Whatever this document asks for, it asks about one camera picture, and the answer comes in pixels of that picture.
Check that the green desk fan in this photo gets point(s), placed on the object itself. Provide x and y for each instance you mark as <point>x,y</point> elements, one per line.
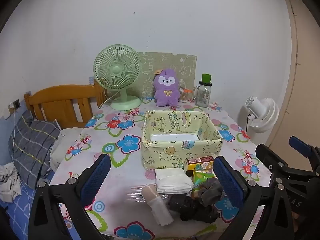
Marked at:
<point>117,70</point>

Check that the wall socket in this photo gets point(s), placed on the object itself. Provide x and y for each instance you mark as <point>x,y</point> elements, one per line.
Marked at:
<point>16,103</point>

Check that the red-brown small carton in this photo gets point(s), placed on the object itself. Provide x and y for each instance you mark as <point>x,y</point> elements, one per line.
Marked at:
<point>200,160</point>

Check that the yellow cartoon paper-wrapped box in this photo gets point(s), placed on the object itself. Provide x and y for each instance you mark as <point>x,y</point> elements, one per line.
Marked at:
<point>175,152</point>

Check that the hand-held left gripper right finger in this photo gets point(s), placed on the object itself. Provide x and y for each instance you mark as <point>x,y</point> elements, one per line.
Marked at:
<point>228,180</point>

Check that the beige door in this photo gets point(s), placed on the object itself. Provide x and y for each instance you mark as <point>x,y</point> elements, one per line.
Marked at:
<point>307,80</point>

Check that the green tissue packet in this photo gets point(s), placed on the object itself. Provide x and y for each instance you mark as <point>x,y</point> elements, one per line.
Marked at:
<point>201,177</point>

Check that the grey plaid pillow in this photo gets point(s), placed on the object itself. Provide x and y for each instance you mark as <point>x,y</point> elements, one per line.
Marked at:
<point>32,145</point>

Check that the grey sock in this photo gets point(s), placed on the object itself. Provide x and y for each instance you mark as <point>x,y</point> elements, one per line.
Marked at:
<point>208,191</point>

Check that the cotton swab tub orange lid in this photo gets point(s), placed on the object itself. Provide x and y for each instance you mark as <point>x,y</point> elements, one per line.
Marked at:
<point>184,96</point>

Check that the black plastic bag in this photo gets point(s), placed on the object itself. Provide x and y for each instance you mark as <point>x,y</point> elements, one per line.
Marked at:
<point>192,207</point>

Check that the wooden bed headboard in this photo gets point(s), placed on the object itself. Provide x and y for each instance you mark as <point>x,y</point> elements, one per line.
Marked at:
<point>60,100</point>

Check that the clear zip bags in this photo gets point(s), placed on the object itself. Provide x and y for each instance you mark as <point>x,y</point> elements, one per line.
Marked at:
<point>135,195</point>

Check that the white desk fan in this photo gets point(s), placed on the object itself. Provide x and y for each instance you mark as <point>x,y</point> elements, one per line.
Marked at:
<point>262,115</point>

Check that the purple plush toy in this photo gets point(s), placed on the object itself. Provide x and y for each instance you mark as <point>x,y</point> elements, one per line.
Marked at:
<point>166,90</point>

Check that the yellow small carton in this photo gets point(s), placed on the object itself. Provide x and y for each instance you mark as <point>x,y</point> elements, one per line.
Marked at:
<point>190,167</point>

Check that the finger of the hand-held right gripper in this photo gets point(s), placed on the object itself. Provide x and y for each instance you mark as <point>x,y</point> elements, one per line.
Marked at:
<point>270,155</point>
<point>300,143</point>

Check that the glass mug jar green lid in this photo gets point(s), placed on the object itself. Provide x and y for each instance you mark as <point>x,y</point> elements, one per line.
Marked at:
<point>203,92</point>

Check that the patterned cardboard board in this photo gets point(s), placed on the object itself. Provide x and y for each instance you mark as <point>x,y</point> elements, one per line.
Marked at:
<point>185,65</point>

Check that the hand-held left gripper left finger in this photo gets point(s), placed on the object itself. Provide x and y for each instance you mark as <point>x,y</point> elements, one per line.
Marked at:
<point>96,177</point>

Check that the floral tablecloth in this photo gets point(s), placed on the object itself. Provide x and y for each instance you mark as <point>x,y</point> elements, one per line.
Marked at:
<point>120,130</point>

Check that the crumpled white grey cloth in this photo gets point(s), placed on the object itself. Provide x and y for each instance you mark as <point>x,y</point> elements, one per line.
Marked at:
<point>8,180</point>

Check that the blue checked bedsheet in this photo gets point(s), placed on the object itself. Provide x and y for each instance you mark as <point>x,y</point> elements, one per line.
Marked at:
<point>17,212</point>

